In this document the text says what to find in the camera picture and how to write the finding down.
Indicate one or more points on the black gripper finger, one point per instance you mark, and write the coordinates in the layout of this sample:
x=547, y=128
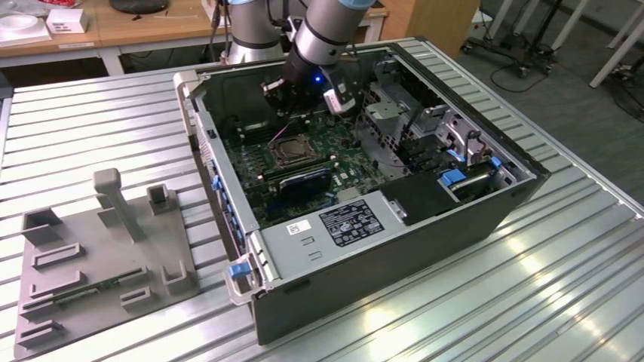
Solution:
x=273, y=90

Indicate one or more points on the metal locking lever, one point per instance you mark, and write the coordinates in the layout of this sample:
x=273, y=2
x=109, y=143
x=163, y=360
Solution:
x=284, y=132

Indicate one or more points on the silver CPU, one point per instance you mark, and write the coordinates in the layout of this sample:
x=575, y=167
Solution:
x=293, y=149

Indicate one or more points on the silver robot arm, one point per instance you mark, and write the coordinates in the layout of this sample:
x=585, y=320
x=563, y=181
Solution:
x=321, y=41

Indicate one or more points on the CPU socket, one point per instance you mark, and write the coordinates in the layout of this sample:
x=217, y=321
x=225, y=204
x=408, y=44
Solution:
x=288, y=164

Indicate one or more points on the grey metal drive cage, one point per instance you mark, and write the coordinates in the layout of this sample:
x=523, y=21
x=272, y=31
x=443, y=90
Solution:
x=383, y=113

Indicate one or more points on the green motherboard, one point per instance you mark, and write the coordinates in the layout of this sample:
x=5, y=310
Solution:
x=352, y=169

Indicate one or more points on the black expansion card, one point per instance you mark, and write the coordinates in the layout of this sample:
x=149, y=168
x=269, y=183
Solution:
x=301, y=186

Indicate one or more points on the wooden desk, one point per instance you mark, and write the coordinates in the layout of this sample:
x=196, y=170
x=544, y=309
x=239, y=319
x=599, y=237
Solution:
x=151, y=26

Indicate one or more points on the wooden cabinet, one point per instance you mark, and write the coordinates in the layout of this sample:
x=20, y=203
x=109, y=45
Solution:
x=443, y=22

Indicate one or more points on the black round object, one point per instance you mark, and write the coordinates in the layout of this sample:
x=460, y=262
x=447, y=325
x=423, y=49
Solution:
x=137, y=5

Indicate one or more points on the black plastic shroud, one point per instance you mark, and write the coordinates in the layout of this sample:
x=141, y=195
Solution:
x=412, y=200

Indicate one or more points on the silver power supply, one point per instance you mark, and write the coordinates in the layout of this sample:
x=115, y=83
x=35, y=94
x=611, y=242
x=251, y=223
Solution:
x=296, y=256

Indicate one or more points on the white cardboard box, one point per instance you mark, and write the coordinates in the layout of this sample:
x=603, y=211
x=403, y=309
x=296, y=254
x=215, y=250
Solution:
x=68, y=20

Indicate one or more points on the red packet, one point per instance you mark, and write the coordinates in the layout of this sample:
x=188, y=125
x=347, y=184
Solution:
x=60, y=3

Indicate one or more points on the blue case latch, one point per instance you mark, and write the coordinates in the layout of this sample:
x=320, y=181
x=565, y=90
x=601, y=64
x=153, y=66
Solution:
x=239, y=272

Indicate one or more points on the black rolling stand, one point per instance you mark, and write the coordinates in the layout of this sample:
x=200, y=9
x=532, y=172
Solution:
x=547, y=22

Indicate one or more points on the white bowl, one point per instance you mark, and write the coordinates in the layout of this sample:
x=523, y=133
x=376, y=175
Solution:
x=20, y=26

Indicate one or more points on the grey parts rack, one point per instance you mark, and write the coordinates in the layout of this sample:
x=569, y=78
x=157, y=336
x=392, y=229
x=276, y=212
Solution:
x=100, y=245

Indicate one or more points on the open PC case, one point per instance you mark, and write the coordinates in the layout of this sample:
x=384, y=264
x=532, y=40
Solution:
x=377, y=279

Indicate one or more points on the green RAM stick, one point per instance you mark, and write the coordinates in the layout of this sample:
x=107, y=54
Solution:
x=108, y=284

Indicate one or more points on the white table leg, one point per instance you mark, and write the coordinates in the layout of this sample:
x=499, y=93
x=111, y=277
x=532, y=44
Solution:
x=617, y=56

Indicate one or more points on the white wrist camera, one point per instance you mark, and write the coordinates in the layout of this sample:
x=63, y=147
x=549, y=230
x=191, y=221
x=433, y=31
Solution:
x=341, y=98

